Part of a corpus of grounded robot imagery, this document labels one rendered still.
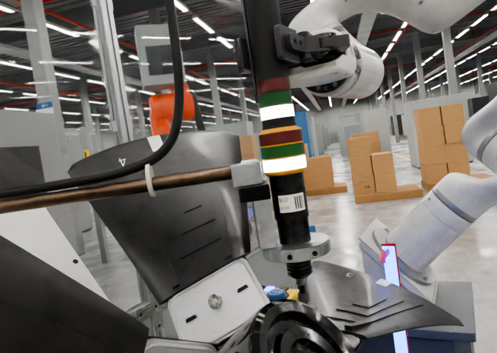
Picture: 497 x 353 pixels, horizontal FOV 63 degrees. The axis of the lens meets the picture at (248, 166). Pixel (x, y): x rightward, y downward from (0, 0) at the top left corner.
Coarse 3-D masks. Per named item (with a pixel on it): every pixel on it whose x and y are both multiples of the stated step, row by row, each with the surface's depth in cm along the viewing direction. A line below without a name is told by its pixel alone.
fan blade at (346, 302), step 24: (312, 264) 66; (336, 264) 67; (312, 288) 58; (336, 288) 58; (360, 288) 58; (384, 288) 59; (336, 312) 49; (360, 312) 48; (384, 312) 50; (408, 312) 51; (432, 312) 54; (360, 336) 43
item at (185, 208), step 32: (96, 160) 52; (160, 160) 52; (192, 160) 52; (224, 160) 52; (160, 192) 48; (192, 192) 47; (224, 192) 48; (128, 224) 46; (160, 224) 45; (192, 224) 44; (224, 224) 44; (128, 256) 44; (160, 256) 43; (192, 256) 42; (224, 256) 41; (160, 288) 41
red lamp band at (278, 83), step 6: (276, 78) 39; (282, 78) 39; (288, 78) 40; (258, 84) 40; (264, 84) 40; (270, 84) 39; (276, 84) 39; (282, 84) 39; (288, 84) 40; (258, 90) 40; (264, 90) 40; (270, 90) 39
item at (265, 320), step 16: (272, 304) 34; (288, 304) 35; (304, 304) 36; (256, 320) 31; (272, 320) 32; (288, 320) 35; (304, 320) 35; (320, 320) 36; (240, 336) 31; (256, 336) 30; (272, 336) 32; (288, 336) 32; (304, 336) 33; (320, 336) 34; (336, 336) 35; (224, 352) 32; (240, 352) 30; (256, 352) 29; (272, 352) 31; (288, 352) 31; (304, 352) 33; (320, 352) 34; (336, 352) 34; (352, 352) 35
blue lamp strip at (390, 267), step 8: (384, 248) 72; (392, 248) 71; (392, 256) 71; (384, 264) 72; (392, 264) 71; (392, 272) 71; (392, 280) 72; (400, 336) 72; (400, 344) 72; (400, 352) 72
